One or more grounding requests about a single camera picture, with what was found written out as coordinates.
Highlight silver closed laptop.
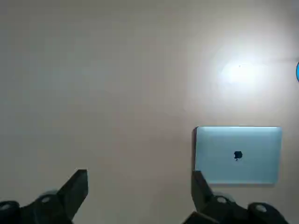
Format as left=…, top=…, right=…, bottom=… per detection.
left=192, top=126, right=283, bottom=187

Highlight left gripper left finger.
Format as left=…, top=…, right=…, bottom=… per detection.
left=0, top=169, right=89, bottom=224

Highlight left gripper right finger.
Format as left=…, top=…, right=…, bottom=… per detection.
left=179, top=170, right=291, bottom=224

